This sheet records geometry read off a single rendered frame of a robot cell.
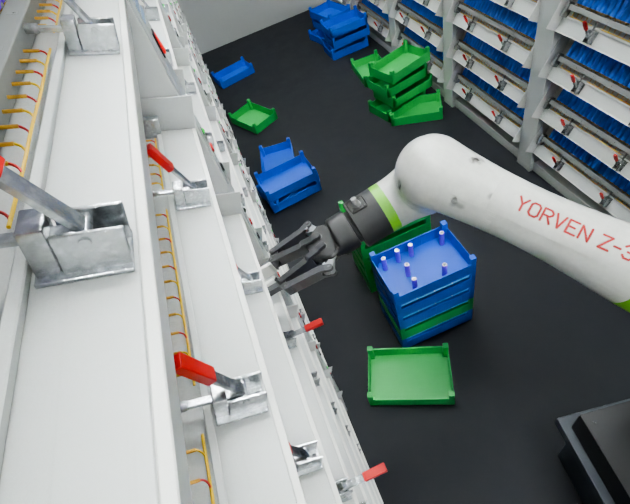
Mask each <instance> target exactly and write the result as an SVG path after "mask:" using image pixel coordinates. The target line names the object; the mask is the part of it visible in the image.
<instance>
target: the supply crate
mask: <svg viewBox="0 0 630 504"><path fill-rule="evenodd" d="M440 231H444V240H445V244H444V245H443V246H441V245H440V244H439V232H440ZM408 243H413V250H414V256H413V257H409V252H408ZM396 248H398V249H399V250H400V257H401V262H400V263H397V262H396V258H395V252H394V250H395V249H396ZM369 257H370V261H371V266H372V268H373V270H374V271H375V273H376V275H377V276H378V278H379V280H380V281H381V283H382V285H383V287H384V288H385V290H386V292H387V293H388V295H389V297H390V299H391V300H392V302H393V304H394V305H395V307H398V306H400V305H403V304H405V303H407V302H409V301H412V300H414V299H416V298H418V297H421V296H423V295H425V294H427V293H430V292H432V291H434V290H436V289H439V288H441V287H443V286H445V285H448V284H450V283H452V282H454V281H457V280H459V279H461V278H463V277H466V276H468V275H470V274H472V273H475V272H476V259H477V258H476V257H475V255H474V254H472V255H470V254H469V253H468V252H467V251H466V249H465V248H464V247H463V246H462V244H461V243H460V242H459V241H458V240H457V238H456V237H455V236H454V235H453V234H452V232H451V231H450V230H449V229H448V223H447V222H446V221H445V220H443V221H441V222H440V226H439V227H437V228H435V229H433V230H430V231H428V232H426V233H423V234H421V235H419V236H417V237H414V238H412V239H410V240H408V241H405V242H403V243H401V244H398V245H396V246H394V247H392V248H389V249H387V250H385V251H382V252H380V253H378V254H375V253H374V251H372V252H370V253H369ZM381 257H386V262H387V267H388V270H387V271H384V270H383V268H382V263H381ZM406 262H408V263H409V264H410V272H411V276H410V277H406V275H405V267H404V264H405V263H406ZM444 262H445V263H447V273H448V274H447V275H444V276H442V263H444ZM412 277H416V278H417V284H418V287H417V288H415V289H412V281H411V278H412Z"/></svg>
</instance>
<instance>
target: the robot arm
mask: <svg viewBox="0 0 630 504"><path fill-rule="evenodd" d="M343 207H344V209H345V211H346V212H344V213H343V212H342V211H341V212H340V211H339V212H338V213H336V214H334V215H333V216H331V217H330V218H328V219H327V220H326V223H325V224H324V225H321V226H317V227H316V226H314V225H312V224H311V222H310V221H306V222H305V223H304V224H303V225H302V226H301V227H300V229H298V230H297V231H295V232H294V233H292V234H291V235H290V236H288V237H287V238H285V239H284V240H282V241H281V242H280V243H278V244H277V245H275V246H274V247H273V248H271V249H270V250H269V253H270V258H269V259H268V261H266V262H265V263H263V264H262V265H260V268H261V271H262V274H263V277H264V280H265V279H267V278H268V277H270V276H272V275H273V274H275V273H277V270H280V269H279V267H281V266H283V265H285V264H287V263H289V262H292V261H294V260H296V259H298V258H300V257H302V256H305V258H304V259H302V260H301V261H300V262H298V263H297V264H296V265H295V266H293V267H292V268H291V269H290V270H288V271H287V272H286V273H284V274H283V275H282V276H281V277H279V278H277V277H273V278H271V279H269V280H268V281H266V282H265V283H266V285H267V288H268V291H269V294H270V297H271V296H273V295H274V294H276V293H278V292H279V291H281V290H285V291H286V292H287V293H288V294H289V295H293V294H295V293H297V292H299V291H300V290H302V289H304V288H306V287H308V286H310V285H312V284H314V283H316V282H318V281H320V280H322V279H324V278H327V277H332V276H336V275H337V271H336V270H335V262H336V261H337V260H338V259H339V257H340V256H341V255H344V254H349V253H351V252H352V251H354V250H356V249H357V248H359V247H361V245H362V244H361V242H363V241H364V242H365V243H366V245H367V246H368V247H370V246H371V245H373V244H375V243H376V242H378V241H380V240H381V239H383V238H385V237H386V236H388V235H390V234H391V233H393V232H395V231H396V230H398V229H400V228H401V227H403V226H405V225H407V224H409V223H411V222H413V221H415V220H417V219H420V218H422V217H425V216H428V215H431V214H434V213H436V212H438V213H440V214H443V215H446V216H448V217H451V218H453V219H456V220H459V221H461V222H463V223H466V224H468V225H471V226H473V227H475V228H478V229H480V230H482V231H484V232H487V233H489V234H491V235H493V236H495V237H497V238H500V239H502V240H504V241H506V242H508V243H510V244H512V245H514V246H516V247H518V248H520V249H522V250H524V251H526V252H527V253H529V254H531V255H533V256H535V257H537V258H538V259H540V260H542V261H544V262H546V263H547V264H549V265H551V266H553V267H554V268H556V269H558V270H559V271H561V272H563V273H564V274H566V275H568V276H569V277H571V278H572V279H574V280H576V281H577V282H579V283H580V284H582V285H584V286H585V287H587V288H588V289H590V290H592V291H593V292H595V293H597V294H598V295H600V296H601V297H603V298H605V299H606V300H608V301H610V302H612V303H613V304H615V305H617V306H618V307H620V308H622V309H624V310H625V311H627V312H629V313H630V222H627V221H624V220H621V219H618V218H616V217H613V216H610V215H607V214H604V213H601V212H599V211H596V210H593V209H591V208H588V207H585V206H583V205H580V204H578V203H575V202H573V201H570V200H568V199H566V198H563V197H561V196H559V195H556V194H554V193H552V192H550V191H547V190H545V189H543V188H541V187H539V186H537V185H534V184H532V183H530V182H528V181H526V180H524V179H522V178H520V177H518V176H516V175H514V174H512V173H511V172H509V171H507V170H505V169H503V168H501V167H499V166H498V165H496V164H494V163H492V162H490V161H489V160H487V159H485V158H484V157H482V156H480V155H478V154H477V153H475V152H473V151H472V150H470V149H469V148H467V147H465V146H464V145H462V144H461V143H459V142H458V141H456V140H455V139H453V138H451V137H449V136H446V135H442V134H427V135H424V136H420V137H418V138H416V139H414V140H412V141H411V142H410V143H408V144H407V145H406V146H405V147H404V149H403V150H402V151H401V153H400V155H399V157H398V159H397V162H396V166H395V169H394V170H393V171H392V172H391V173H389V174H388V175H387V176H386V177H384V178H383V179H382V180H380V181H379V182H377V183H376V184H374V185H372V186H371V187H369V188H368V189H366V190H364V191H363V192H361V193H360V194H358V195H356V196H353V197H351V199H350V200H348V201H347V202H345V203H343ZM277 251H278V253H277ZM312 259H313V260H314V261H313V260H312ZM323 262H324V263H323ZM325 262H326V263H325ZM322 263H323V264H322ZM321 264H322V265H321ZM285 281H286V282H285Z"/></svg>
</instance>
